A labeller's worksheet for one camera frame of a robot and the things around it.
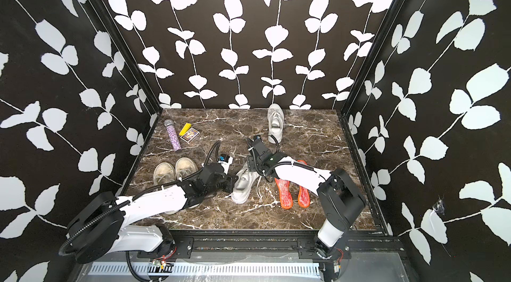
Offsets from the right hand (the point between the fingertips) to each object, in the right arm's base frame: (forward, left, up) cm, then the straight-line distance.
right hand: (253, 157), depth 89 cm
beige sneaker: (-6, +41, -5) cm, 42 cm away
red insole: (-14, -23, -9) cm, 28 cm away
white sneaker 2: (+24, -11, -2) cm, 27 cm away
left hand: (-9, +5, -1) cm, 11 cm away
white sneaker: (-11, +5, -6) cm, 13 cm away
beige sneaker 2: (-3, +33, -5) cm, 33 cm away
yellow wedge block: (+24, +40, -8) cm, 47 cm away
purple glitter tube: (+16, +44, -5) cm, 47 cm away
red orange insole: (-15, -14, -8) cm, 22 cm away
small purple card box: (+18, +36, -8) cm, 41 cm away
